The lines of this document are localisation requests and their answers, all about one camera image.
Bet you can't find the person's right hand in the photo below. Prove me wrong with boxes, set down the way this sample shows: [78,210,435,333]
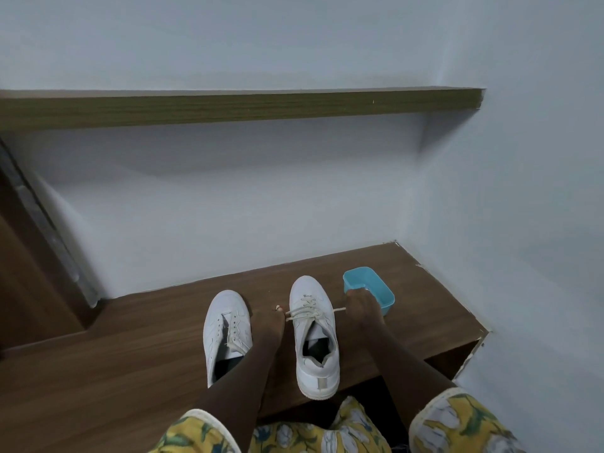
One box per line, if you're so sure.
[343,288,387,335]

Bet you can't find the person's left hand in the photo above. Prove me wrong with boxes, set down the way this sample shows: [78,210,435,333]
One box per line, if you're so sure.
[257,304,287,349]

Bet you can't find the blue plastic basket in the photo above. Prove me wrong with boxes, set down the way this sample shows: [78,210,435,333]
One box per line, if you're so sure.
[342,266,396,318]

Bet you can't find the cream shoelace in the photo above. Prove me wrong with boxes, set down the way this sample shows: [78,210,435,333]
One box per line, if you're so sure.
[282,294,348,326]

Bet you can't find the white sneaker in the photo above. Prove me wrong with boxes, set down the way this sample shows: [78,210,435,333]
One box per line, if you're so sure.
[203,289,254,388]
[288,276,340,401]

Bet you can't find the person's right forearm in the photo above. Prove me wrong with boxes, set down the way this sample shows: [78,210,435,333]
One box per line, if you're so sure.
[372,325,456,430]

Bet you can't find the person's left forearm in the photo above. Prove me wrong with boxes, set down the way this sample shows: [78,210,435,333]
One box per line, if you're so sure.
[196,342,284,453]

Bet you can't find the wooden wall shelf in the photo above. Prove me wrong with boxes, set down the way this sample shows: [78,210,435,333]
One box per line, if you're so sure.
[0,87,486,133]

